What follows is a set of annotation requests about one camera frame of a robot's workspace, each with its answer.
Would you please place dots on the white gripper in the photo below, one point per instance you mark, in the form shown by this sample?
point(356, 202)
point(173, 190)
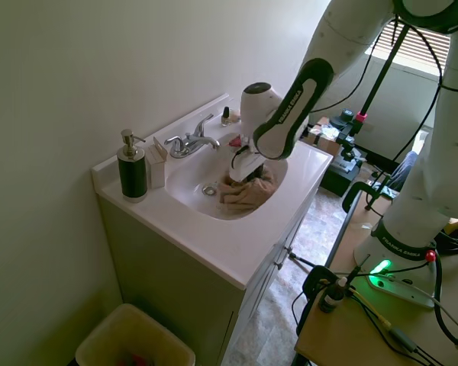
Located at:
point(244, 165)

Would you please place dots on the beige terry towel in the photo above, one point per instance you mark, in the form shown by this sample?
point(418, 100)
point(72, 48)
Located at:
point(244, 198)

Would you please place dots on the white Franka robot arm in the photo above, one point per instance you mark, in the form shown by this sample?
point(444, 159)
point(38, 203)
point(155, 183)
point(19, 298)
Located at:
point(423, 190)

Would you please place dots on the chrome sink drain stopper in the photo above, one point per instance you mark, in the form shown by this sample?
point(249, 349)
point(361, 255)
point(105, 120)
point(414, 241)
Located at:
point(209, 189)

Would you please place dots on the chrome sink faucet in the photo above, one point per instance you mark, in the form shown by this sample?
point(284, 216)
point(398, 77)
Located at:
point(191, 145)

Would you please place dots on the white vanity top with sink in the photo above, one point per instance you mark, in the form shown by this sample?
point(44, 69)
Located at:
point(198, 236)

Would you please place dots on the small nail polish bottle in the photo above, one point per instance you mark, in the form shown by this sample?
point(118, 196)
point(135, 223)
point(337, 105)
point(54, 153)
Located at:
point(225, 119)

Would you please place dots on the brown cardboard box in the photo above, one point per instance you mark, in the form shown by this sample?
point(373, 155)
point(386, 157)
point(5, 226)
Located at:
point(324, 143)

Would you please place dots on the white printed cardboard box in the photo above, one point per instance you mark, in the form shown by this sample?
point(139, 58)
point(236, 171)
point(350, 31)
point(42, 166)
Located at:
point(155, 167)

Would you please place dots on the black equipment case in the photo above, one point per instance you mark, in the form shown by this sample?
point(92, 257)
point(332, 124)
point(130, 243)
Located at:
point(339, 179)

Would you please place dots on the black C-clamp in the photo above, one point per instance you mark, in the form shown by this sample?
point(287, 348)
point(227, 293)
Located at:
point(353, 194)
point(317, 282)

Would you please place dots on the black soap dispenser, chrome pump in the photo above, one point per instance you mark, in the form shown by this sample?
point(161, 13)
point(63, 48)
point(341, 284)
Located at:
point(131, 171)

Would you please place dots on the grey-green vanity cabinet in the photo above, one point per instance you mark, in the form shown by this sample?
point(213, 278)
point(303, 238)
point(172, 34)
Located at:
point(168, 274)

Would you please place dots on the blue cloth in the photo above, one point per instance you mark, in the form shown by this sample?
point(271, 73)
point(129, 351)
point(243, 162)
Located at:
point(404, 171)

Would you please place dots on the red knob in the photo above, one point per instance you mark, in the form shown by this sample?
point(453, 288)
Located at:
point(429, 256)

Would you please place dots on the window blinds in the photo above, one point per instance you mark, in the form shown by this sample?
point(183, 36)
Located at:
point(416, 45)

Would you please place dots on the cream plastic trash bin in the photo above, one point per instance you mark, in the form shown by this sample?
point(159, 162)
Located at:
point(110, 339)

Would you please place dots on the black camera stand, red clamp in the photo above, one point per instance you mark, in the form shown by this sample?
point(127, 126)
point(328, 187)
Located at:
point(379, 82)

